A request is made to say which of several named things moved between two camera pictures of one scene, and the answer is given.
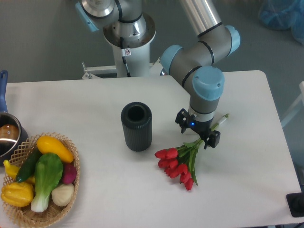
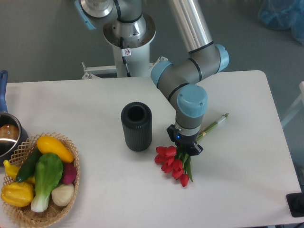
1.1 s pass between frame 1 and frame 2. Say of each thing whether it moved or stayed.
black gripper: moved
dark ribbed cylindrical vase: stayed
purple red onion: stayed
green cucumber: stayed
